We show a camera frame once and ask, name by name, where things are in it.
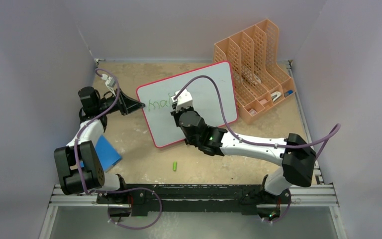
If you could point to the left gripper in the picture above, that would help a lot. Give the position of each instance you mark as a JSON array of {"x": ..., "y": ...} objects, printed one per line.
[{"x": 126, "y": 105}]

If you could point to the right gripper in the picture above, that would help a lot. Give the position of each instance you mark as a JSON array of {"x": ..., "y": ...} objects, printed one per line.
[{"x": 176, "y": 114}]

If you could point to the pink framed whiteboard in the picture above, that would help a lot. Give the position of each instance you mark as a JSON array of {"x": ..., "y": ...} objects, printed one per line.
[{"x": 209, "y": 100}]

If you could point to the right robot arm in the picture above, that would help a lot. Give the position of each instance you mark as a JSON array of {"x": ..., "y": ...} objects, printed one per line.
[{"x": 296, "y": 164}]

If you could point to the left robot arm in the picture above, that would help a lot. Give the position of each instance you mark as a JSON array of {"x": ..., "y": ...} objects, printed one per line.
[{"x": 78, "y": 165}]

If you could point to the blue book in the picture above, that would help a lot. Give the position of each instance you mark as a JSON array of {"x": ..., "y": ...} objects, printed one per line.
[{"x": 97, "y": 147}]

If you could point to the black base bar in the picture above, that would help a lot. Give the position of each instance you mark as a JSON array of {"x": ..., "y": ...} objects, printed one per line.
[{"x": 248, "y": 200}]

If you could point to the orange file organizer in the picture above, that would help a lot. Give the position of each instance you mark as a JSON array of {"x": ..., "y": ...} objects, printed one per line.
[{"x": 252, "y": 54}]

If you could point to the white stapler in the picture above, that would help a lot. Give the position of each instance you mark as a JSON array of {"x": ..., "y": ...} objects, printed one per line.
[{"x": 275, "y": 95}]

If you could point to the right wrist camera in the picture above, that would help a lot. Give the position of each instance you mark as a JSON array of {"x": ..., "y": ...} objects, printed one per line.
[{"x": 181, "y": 101}]

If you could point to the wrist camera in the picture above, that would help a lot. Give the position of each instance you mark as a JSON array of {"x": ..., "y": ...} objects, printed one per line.
[
  {"x": 110, "y": 83},
  {"x": 181, "y": 101}
]

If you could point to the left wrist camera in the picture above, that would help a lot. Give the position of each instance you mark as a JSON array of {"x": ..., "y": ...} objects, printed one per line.
[{"x": 110, "y": 83}]

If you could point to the aluminium frame rail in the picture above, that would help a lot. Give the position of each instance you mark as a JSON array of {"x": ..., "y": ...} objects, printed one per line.
[{"x": 314, "y": 196}]

